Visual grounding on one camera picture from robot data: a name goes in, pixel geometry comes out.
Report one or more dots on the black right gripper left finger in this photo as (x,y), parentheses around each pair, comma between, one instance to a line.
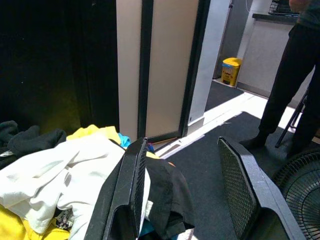
(117,190)

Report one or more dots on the blue cloth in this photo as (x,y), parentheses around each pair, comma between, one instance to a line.
(124,140)

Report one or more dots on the black metal stand leg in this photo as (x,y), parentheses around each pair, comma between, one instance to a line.
(287,125)

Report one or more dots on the dark crumpled garment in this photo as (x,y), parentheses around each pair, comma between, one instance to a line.
(30,142)

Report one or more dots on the black and white patterned cloth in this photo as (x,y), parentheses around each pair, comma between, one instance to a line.
(63,220)

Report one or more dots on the white counter with dark top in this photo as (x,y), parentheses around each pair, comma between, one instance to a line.
(265,50)

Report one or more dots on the black framed sliding door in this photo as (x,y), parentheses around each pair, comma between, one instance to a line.
(170,62)

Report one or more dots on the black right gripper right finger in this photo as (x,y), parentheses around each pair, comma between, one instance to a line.
(252,195)

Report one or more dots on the dark door panel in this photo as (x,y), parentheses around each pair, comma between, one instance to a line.
(50,62)

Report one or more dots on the white garment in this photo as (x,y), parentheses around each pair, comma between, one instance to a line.
(50,175)

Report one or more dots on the person in black trousers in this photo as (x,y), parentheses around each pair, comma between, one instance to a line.
(287,75)

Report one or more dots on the black garment with orange trim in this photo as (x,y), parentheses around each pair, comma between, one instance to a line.
(165,190)

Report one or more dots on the yellow garment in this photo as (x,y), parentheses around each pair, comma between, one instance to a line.
(92,132)
(15,225)

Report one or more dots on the black floor fan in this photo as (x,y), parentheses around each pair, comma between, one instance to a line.
(300,190)

